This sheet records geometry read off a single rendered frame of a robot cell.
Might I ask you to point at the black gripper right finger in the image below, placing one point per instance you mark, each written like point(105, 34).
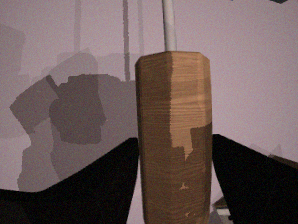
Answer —
point(257, 189)

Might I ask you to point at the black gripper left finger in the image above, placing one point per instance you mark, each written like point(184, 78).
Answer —
point(99, 194)

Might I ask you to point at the tool with brown wooden handle and grey metal shaft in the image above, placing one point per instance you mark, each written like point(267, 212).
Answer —
point(175, 141)

